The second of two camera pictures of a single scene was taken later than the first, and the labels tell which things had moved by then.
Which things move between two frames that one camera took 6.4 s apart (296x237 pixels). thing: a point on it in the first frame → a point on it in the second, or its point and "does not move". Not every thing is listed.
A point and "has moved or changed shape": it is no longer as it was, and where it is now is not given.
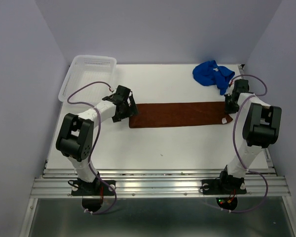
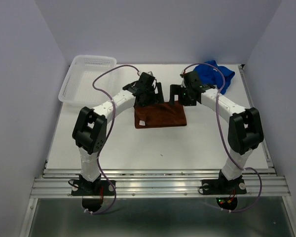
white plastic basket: x=85 y=69 does not move
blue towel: x=208 y=73 does not move
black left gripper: x=131 y=111 → x=159 y=99
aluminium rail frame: x=261 y=182 does not move
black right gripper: x=228 y=109 → x=175 y=89
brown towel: x=166 y=114 has moved or changed shape
